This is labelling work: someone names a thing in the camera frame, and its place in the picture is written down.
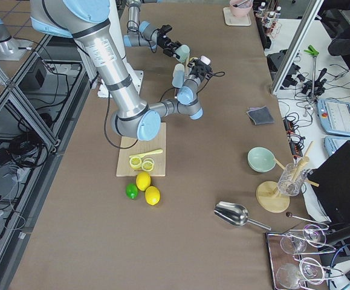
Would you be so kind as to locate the aluminium frame post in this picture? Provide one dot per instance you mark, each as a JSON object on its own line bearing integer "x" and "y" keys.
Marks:
{"x": 303, "y": 27}

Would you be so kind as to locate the pink bowl of ice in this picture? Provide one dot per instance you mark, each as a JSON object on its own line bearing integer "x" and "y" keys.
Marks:
{"x": 240, "y": 7}

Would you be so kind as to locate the cream tray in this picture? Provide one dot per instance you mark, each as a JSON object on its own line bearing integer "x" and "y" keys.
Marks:
{"x": 240, "y": 18}

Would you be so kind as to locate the bamboo cutting board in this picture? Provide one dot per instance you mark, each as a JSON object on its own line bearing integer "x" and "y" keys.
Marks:
{"x": 159, "y": 168}

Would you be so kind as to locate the white wire cup rack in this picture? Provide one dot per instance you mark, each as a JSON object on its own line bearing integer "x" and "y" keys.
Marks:
{"x": 186, "y": 83}

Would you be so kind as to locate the green bowl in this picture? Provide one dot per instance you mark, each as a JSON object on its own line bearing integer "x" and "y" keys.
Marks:
{"x": 261, "y": 159}

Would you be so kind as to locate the pink cup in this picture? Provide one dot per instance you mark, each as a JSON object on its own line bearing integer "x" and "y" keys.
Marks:
{"x": 205, "y": 60}

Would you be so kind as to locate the lemon slice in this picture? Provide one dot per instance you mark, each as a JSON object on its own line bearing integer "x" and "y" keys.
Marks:
{"x": 135, "y": 162}
{"x": 147, "y": 165}

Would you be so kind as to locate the black monitor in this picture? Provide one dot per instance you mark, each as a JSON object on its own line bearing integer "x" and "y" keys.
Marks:
{"x": 333, "y": 177}

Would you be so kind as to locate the green lime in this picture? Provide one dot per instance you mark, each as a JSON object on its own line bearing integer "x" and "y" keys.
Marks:
{"x": 132, "y": 191}

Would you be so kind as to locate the wine glass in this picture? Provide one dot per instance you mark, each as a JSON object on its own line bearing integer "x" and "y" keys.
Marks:
{"x": 307, "y": 271}
{"x": 298, "y": 241}

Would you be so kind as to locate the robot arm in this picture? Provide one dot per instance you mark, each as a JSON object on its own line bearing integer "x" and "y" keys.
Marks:
{"x": 144, "y": 34}
{"x": 88, "y": 22}

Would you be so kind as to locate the metal scoop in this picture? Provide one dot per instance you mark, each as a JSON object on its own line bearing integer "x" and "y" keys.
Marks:
{"x": 236, "y": 215}

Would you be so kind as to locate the blue teach pendant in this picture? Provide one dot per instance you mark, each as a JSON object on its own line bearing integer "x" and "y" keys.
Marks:
{"x": 333, "y": 143}
{"x": 334, "y": 116}

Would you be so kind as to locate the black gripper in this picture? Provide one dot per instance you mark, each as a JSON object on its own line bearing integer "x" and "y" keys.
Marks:
{"x": 162, "y": 42}
{"x": 196, "y": 73}

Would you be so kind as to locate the glass rack tray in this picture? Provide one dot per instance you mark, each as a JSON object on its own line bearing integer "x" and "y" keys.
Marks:
{"x": 277, "y": 257}

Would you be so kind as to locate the green cup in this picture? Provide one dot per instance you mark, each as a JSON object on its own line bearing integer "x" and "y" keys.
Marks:
{"x": 182, "y": 53}

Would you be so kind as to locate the yellow plastic knife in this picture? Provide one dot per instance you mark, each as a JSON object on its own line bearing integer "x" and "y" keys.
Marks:
{"x": 153, "y": 152}

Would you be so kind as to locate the wooden mug tree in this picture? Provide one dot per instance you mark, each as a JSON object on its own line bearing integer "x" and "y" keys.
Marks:
{"x": 268, "y": 195}

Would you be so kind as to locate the white cup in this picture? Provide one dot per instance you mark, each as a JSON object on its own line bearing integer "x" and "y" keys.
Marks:
{"x": 179, "y": 68}

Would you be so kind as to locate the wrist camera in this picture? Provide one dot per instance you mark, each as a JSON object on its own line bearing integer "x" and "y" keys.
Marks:
{"x": 164, "y": 30}

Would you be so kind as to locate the light blue cup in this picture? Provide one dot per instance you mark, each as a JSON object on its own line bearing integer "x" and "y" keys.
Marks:
{"x": 178, "y": 79}

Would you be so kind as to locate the grey cloth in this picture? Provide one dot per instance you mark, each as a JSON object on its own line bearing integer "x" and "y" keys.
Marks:
{"x": 260, "y": 115}

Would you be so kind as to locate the glass mug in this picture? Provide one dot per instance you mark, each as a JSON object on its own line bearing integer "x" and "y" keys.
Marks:
{"x": 291, "y": 180}

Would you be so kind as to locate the yellow lemon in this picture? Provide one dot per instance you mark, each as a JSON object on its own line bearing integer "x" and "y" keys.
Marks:
{"x": 152, "y": 195}
{"x": 143, "y": 181}

